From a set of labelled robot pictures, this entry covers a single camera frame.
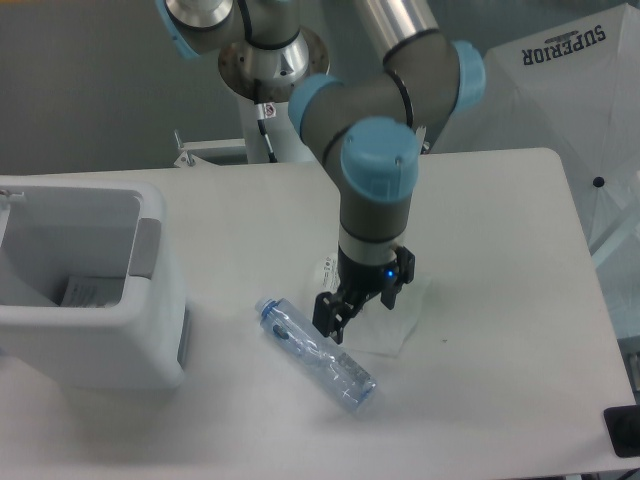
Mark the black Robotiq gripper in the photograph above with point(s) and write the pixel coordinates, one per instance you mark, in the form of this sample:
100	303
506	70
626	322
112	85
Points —
360	282

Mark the white plastic wrapper with print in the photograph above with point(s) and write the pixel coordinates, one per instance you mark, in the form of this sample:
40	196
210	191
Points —
375	329

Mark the clear crushed plastic bottle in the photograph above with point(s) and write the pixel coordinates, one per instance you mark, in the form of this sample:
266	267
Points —
332	367

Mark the silver and grey robot arm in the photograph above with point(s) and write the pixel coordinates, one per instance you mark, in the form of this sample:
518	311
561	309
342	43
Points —
364	135

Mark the white plastic trash can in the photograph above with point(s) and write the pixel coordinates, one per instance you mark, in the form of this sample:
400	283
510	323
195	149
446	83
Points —
91	290

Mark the white Superior umbrella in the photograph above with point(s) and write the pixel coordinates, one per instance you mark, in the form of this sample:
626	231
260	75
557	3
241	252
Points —
574	89

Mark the black device at table edge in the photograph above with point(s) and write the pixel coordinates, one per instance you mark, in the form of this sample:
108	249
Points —
623	427

